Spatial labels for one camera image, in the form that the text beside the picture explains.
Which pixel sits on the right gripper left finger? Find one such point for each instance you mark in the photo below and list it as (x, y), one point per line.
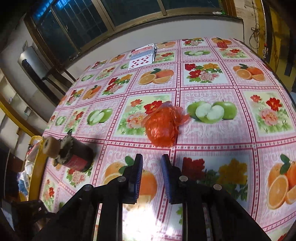
(96, 212)

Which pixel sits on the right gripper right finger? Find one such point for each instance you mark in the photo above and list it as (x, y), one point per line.
(209, 213)

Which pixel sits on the motor with rubber roller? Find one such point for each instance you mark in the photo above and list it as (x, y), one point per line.
(69, 152)

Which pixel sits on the yellow cardboard tray box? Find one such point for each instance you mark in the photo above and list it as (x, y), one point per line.
(30, 178)

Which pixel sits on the red plastic bag ball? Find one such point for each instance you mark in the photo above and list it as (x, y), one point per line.
(162, 126)

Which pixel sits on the floral fruit tablecloth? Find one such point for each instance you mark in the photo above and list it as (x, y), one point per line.
(210, 104)

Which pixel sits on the wooden chair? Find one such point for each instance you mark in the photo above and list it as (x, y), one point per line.
(57, 80)

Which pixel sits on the silver tower air conditioner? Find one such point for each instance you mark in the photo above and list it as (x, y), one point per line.
(39, 74)

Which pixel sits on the playing cards stack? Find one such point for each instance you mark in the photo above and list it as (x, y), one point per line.
(142, 56)

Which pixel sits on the white wall shelf cabinet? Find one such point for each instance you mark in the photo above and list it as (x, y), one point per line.
(18, 121)

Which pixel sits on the wooden window frame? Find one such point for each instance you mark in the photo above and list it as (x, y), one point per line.
(65, 30)

